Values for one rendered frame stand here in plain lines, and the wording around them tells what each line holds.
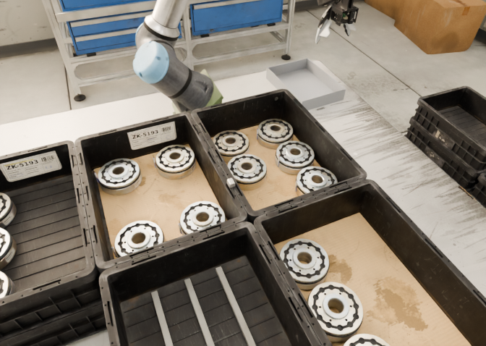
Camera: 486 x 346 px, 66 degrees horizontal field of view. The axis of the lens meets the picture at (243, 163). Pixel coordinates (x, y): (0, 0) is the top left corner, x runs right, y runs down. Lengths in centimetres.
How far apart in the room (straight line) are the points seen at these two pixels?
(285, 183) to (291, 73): 78
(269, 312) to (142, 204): 39
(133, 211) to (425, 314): 66
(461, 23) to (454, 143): 206
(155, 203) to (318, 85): 92
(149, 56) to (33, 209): 52
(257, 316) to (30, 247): 51
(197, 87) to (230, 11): 172
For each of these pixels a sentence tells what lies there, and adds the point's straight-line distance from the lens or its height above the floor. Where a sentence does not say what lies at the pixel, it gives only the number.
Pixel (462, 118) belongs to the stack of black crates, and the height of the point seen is 49.
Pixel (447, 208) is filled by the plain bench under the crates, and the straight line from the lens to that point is 123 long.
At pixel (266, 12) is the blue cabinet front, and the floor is 41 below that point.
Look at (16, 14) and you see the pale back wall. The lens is 362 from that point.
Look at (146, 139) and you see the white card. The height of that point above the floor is 88.
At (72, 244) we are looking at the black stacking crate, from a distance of 92.
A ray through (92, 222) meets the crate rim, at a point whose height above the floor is 93.
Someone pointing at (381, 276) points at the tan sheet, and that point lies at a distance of 86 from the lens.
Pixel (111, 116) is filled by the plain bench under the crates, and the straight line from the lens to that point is 146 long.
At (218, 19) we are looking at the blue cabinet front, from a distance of 289.
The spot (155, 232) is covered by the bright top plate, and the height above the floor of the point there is 86.
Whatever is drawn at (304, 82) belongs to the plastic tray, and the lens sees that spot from 160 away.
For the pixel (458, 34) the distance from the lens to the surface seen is 377.
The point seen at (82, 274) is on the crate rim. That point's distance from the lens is 74.
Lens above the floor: 153
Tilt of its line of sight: 44 degrees down
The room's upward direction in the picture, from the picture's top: 1 degrees clockwise
